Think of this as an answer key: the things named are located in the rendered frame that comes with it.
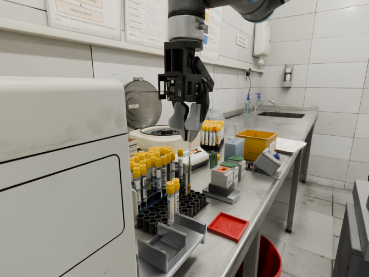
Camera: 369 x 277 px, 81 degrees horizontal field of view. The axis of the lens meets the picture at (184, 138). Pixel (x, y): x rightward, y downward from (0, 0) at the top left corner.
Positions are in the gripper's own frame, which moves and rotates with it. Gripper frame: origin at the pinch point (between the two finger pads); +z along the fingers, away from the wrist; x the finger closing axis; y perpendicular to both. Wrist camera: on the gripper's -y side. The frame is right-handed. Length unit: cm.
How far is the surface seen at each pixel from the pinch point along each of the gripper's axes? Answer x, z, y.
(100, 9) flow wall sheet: -51, -39, -16
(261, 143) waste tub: 7.4, 9.4, -39.4
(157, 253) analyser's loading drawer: 9.4, 11.3, 23.2
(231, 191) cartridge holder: 8.0, 15.9, -8.6
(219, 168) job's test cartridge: 4.4, 10.0, -8.2
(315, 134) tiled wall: 18, 44, -249
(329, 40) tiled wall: 17, -58, -248
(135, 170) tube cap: -6.6, 6.5, 11.6
